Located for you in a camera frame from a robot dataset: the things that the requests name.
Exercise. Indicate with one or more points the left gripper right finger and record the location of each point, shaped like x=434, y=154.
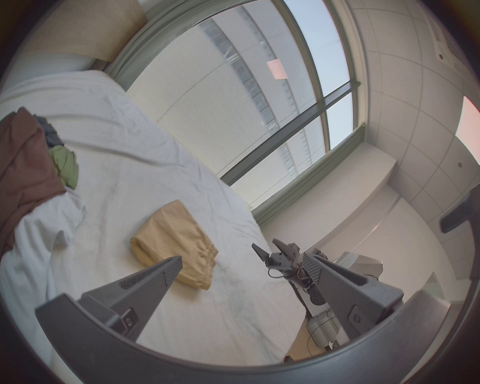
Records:
x=352, y=300

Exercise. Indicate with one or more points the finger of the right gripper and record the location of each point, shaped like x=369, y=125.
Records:
x=287, y=249
x=262, y=257

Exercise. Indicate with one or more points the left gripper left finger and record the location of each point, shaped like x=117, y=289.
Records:
x=138, y=296

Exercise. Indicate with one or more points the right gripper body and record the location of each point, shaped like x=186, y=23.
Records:
x=288, y=264

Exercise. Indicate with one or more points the tan shorts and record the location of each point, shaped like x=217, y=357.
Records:
x=172, y=236

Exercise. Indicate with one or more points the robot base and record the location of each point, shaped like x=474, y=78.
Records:
x=322, y=324

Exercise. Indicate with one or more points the bed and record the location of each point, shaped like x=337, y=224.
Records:
x=131, y=150

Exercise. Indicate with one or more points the pale blue garment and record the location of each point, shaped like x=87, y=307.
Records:
x=45, y=225

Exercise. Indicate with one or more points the green garment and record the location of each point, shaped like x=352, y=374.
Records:
x=65, y=168

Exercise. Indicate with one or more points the window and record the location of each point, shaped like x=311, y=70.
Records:
x=243, y=93

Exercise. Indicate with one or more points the brown garment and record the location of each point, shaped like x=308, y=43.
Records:
x=26, y=168

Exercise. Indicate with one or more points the black garment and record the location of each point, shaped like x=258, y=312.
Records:
x=50, y=135

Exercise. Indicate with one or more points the ceiling light panel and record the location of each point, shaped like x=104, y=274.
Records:
x=470, y=127

